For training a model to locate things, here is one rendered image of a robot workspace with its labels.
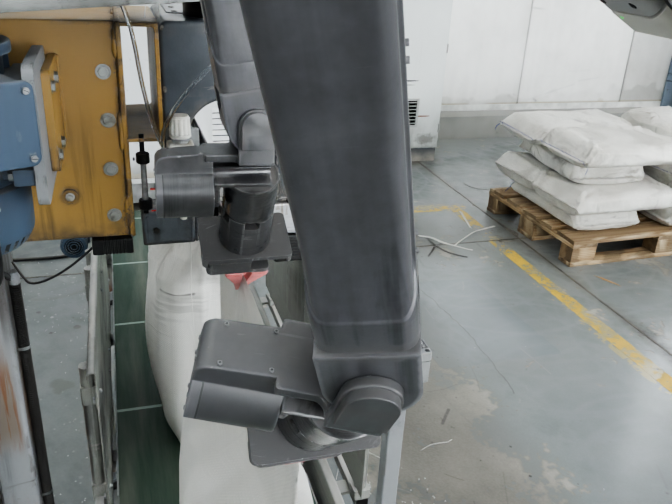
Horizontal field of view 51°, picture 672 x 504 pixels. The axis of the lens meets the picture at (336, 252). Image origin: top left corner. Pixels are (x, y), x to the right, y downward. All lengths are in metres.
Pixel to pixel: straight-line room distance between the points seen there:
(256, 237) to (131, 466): 0.97
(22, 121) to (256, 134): 0.26
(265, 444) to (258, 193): 0.28
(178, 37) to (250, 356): 0.67
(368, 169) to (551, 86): 5.92
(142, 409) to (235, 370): 1.40
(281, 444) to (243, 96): 0.33
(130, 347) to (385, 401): 1.70
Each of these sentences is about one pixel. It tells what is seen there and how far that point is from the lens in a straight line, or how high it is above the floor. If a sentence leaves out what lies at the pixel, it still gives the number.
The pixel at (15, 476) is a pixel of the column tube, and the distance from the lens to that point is 1.43.
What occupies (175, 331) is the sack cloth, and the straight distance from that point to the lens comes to 1.50.
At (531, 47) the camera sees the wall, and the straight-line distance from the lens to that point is 6.01.
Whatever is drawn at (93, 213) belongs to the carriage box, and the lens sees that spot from 1.10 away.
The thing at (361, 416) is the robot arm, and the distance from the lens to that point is 0.39.
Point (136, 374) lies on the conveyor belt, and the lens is 1.94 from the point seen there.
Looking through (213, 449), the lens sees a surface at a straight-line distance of 0.96.
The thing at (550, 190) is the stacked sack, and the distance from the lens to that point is 3.75.
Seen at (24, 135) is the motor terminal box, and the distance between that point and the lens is 0.81.
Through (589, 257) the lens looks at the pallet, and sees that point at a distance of 3.74.
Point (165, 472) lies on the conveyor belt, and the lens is 1.63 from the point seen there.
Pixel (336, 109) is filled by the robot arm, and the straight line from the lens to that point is 0.26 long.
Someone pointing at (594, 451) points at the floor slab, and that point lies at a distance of 2.46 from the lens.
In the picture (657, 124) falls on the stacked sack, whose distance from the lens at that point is 4.27.
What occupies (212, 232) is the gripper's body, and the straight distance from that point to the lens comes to 0.81.
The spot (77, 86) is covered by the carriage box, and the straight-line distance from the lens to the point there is 1.05.
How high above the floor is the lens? 1.46
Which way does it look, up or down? 24 degrees down
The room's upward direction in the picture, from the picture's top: 3 degrees clockwise
